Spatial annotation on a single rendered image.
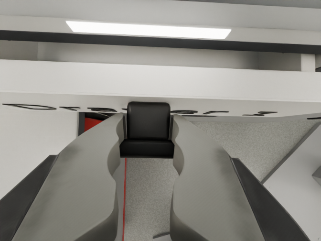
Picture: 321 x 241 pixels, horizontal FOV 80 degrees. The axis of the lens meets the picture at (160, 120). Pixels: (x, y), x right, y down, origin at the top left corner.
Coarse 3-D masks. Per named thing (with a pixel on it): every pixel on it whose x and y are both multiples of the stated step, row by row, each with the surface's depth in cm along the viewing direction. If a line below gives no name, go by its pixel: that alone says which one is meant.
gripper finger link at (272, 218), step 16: (240, 160) 8; (240, 176) 8; (256, 192) 7; (256, 208) 6; (272, 208) 6; (272, 224) 6; (288, 224) 6; (272, 240) 6; (288, 240) 6; (304, 240) 6
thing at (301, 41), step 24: (0, 24) 10; (24, 24) 10; (48, 24) 10; (144, 24) 9; (168, 24) 9; (192, 48) 12; (216, 48) 12; (240, 48) 12; (264, 48) 12; (288, 48) 11; (312, 48) 11
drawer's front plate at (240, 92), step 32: (0, 64) 10; (32, 64) 10; (64, 64) 10; (96, 64) 11; (0, 96) 12; (32, 96) 11; (64, 96) 11; (96, 96) 11; (128, 96) 11; (160, 96) 11; (192, 96) 11; (224, 96) 11; (256, 96) 11; (288, 96) 11; (320, 96) 11
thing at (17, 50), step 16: (0, 48) 15; (16, 48) 16; (32, 48) 19; (48, 48) 19; (64, 48) 20; (80, 48) 20; (96, 48) 20; (112, 48) 20; (128, 48) 20; (144, 48) 20; (160, 48) 20; (176, 48) 20; (128, 64) 20; (144, 64) 20; (160, 64) 20; (176, 64) 20; (192, 64) 20; (208, 64) 20; (224, 64) 20; (240, 64) 20; (256, 64) 20; (272, 64) 18; (288, 64) 16; (304, 64) 15
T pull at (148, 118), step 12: (132, 108) 12; (144, 108) 12; (156, 108) 12; (168, 108) 12; (132, 120) 12; (144, 120) 12; (156, 120) 12; (168, 120) 12; (132, 132) 12; (144, 132) 12; (156, 132) 12; (168, 132) 12; (120, 144) 12; (132, 144) 12; (144, 144) 12; (156, 144) 12; (168, 144) 12; (120, 156) 12; (132, 156) 12; (144, 156) 12; (156, 156) 12; (168, 156) 12
